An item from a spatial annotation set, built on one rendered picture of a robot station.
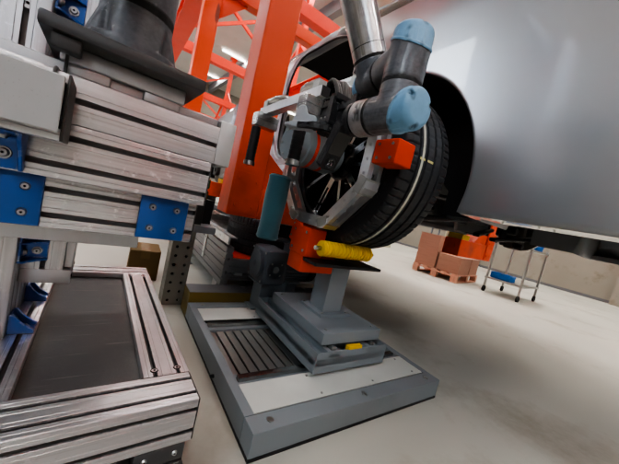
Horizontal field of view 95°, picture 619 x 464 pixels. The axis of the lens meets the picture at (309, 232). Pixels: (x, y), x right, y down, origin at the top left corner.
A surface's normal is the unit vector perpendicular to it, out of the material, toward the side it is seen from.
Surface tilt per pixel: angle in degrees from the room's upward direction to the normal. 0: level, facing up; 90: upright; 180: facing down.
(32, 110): 90
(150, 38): 72
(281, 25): 90
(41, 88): 90
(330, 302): 90
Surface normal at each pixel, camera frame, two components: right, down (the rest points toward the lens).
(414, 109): 0.55, 0.20
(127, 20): 0.41, -0.14
